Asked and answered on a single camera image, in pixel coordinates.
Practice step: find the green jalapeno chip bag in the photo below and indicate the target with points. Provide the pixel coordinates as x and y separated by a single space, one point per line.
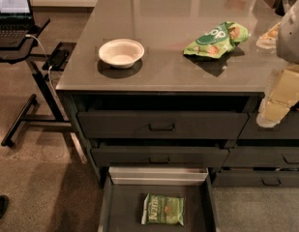
160 209

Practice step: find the open bottom left drawer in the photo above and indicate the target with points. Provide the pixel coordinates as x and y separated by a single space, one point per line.
126 188

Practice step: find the black laptop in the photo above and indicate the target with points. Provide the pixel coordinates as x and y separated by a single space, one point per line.
16 21

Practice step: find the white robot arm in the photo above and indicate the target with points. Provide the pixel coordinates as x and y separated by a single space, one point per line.
284 36

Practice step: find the bottom right drawer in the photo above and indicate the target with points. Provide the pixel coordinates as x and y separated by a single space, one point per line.
280 179

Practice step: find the top right drawer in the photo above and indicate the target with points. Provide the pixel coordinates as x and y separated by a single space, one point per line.
288 128

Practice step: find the middle right drawer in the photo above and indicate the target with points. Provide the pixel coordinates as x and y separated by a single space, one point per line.
277 157

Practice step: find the top left drawer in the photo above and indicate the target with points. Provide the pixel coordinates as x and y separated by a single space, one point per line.
161 124

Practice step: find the middle left drawer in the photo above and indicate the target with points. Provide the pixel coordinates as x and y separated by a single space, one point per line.
205 156

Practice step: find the black smartphone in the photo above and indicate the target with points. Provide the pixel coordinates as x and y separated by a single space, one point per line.
57 58

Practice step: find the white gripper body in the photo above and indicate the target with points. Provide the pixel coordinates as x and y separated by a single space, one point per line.
291 36

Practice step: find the green popcorn snack bag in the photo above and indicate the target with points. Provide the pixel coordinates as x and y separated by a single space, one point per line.
218 41

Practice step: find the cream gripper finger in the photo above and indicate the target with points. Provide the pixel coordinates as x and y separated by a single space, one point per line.
270 114

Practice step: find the white paper bowl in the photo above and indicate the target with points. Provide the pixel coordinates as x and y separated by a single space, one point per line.
121 53

